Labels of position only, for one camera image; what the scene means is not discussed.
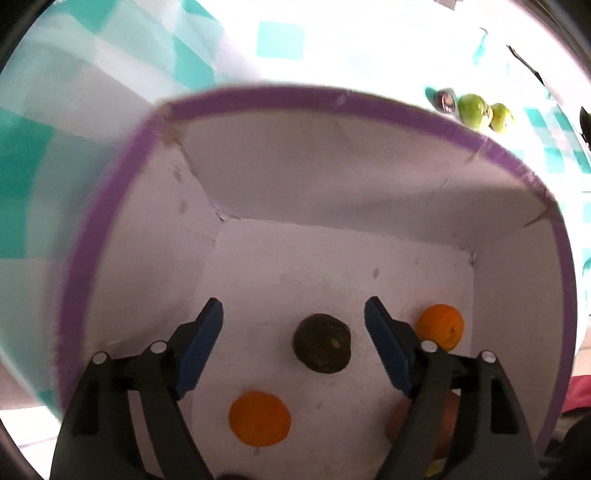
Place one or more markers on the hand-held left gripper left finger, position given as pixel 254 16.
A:
pixel 201 346

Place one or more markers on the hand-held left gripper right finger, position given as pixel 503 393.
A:
pixel 385 346

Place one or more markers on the orange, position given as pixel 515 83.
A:
pixel 260 417
pixel 441 325

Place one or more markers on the dark green avocado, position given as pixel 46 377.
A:
pixel 321 344

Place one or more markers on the brownish orange fruit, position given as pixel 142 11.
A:
pixel 449 424

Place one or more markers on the yellow-green fruit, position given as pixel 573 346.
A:
pixel 434 470

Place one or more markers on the purple cardboard box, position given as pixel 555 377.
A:
pixel 323 184

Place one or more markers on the red cloth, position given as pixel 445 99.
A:
pixel 578 392

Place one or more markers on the dark cloth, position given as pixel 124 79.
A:
pixel 570 447

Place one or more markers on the teal pink checkered tablecloth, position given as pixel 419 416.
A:
pixel 69 161

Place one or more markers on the green guava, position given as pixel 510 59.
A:
pixel 502 117
pixel 473 110

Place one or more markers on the dark purple fruit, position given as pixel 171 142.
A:
pixel 445 99

